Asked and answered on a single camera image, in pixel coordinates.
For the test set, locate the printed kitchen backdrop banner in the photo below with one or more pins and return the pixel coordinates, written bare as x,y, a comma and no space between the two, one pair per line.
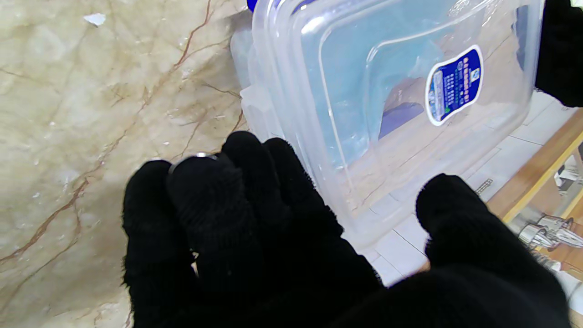
533,182

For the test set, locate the clear plastic crate blue clips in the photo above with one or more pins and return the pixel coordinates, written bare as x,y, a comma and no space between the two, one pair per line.
243,54

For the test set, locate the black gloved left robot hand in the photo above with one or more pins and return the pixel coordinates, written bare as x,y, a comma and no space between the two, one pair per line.
562,50

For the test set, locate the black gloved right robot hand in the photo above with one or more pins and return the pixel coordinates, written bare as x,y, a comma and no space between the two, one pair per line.
255,255

